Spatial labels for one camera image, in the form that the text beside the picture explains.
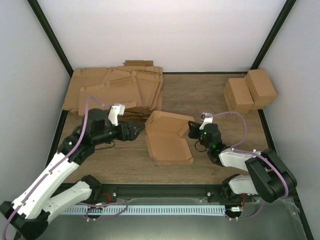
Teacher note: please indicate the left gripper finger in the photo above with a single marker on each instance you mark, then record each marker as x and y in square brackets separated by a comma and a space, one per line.
[136, 133]
[139, 125]

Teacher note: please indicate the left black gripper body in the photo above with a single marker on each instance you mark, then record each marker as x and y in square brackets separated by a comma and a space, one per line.
[126, 137]

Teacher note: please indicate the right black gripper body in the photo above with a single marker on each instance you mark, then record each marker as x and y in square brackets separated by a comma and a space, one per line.
[193, 135]

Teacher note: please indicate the cardboard box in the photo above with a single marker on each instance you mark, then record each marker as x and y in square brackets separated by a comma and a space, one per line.
[165, 138]
[261, 88]
[237, 95]

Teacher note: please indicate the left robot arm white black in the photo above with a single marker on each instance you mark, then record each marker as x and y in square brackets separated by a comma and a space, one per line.
[31, 212]

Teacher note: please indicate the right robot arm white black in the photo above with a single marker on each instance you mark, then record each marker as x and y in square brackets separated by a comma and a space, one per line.
[268, 177]

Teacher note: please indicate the stack of flat cardboard blanks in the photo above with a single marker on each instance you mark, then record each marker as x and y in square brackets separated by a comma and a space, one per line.
[137, 84]

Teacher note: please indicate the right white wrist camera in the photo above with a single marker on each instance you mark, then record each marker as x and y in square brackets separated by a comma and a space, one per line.
[207, 118]

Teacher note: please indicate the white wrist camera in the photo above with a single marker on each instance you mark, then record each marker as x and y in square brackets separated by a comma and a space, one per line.
[116, 110]
[207, 118]

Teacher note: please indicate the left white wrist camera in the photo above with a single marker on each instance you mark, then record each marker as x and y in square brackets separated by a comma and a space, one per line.
[116, 110]

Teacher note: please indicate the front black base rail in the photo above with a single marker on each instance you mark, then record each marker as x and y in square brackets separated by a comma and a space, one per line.
[110, 193]

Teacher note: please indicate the light blue slotted cable duct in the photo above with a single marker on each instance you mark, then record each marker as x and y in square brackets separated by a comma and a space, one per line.
[150, 210]

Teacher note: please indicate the black aluminium frame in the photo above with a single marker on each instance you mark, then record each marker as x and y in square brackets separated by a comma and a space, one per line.
[286, 9]

